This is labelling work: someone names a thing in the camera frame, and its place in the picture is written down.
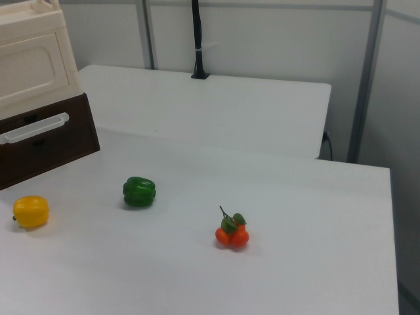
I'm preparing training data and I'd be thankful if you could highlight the brown cabinet door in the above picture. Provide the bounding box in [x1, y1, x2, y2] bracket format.
[0, 92, 101, 191]

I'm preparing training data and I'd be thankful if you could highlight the white door handle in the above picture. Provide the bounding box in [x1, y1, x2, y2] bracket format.
[0, 112, 70, 146]

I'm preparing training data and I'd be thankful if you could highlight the cream plastic toy cabinet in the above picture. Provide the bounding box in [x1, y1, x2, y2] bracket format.
[0, 0, 83, 121]

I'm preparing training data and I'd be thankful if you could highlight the cream cabinet door panel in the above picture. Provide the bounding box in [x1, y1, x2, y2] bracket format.
[0, 31, 72, 111]

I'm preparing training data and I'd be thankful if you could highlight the green bell pepper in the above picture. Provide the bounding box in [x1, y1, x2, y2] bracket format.
[123, 176, 157, 209]

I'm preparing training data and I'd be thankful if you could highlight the orange fruit cluster with leaves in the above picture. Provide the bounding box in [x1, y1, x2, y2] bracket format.
[215, 205, 251, 249]

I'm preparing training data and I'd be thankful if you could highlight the white zip tie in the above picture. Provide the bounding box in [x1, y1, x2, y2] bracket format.
[195, 41, 220, 53]

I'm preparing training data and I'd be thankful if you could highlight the yellow bell pepper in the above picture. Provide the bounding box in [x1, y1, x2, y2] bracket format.
[12, 195, 51, 229]

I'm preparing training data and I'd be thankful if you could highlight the black power cable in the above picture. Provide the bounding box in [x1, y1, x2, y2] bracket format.
[322, 131, 333, 161]

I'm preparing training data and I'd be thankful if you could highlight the black camera pole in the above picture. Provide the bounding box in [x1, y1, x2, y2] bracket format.
[191, 0, 206, 77]

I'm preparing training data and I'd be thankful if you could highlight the grey partition post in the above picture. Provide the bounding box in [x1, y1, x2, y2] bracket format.
[135, 0, 159, 70]
[346, 0, 385, 164]

